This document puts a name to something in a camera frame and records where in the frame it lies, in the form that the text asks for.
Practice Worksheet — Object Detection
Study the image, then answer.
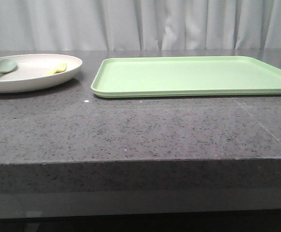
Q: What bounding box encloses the yellow plastic fork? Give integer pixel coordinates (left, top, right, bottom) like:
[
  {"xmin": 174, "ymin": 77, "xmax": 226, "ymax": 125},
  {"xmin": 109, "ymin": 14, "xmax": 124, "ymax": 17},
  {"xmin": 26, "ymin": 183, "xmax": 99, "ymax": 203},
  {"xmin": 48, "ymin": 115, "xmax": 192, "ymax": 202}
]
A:
[{"xmin": 44, "ymin": 62, "xmax": 67, "ymax": 76}]

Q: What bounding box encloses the light green tray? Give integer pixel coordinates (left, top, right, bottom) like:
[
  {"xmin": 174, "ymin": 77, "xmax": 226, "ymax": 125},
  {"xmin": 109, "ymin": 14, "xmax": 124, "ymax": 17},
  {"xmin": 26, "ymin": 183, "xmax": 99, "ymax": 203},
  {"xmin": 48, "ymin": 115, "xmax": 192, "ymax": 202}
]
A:
[{"xmin": 91, "ymin": 56, "xmax": 281, "ymax": 98}]

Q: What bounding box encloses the white curtain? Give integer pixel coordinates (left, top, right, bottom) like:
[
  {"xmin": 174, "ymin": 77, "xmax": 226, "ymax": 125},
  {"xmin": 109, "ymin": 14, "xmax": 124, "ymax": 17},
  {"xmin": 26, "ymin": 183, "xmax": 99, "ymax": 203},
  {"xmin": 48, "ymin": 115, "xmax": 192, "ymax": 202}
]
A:
[{"xmin": 0, "ymin": 0, "xmax": 281, "ymax": 51}]

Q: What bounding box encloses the sage green spoon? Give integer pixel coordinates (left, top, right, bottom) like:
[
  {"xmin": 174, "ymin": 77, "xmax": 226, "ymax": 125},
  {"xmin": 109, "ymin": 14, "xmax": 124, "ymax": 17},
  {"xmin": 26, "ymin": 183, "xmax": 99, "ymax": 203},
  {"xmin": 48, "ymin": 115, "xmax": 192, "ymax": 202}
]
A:
[{"xmin": 0, "ymin": 59, "xmax": 17, "ymax": 74}]

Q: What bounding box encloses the beige round plate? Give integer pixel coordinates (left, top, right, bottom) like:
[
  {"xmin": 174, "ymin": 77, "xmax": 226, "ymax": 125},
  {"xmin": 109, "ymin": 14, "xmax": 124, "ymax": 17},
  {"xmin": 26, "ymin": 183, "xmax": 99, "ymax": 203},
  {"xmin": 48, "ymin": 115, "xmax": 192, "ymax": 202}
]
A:
[{"xmin": 0, "ymin": 54, "xmax": 82, "ymax": 93}]

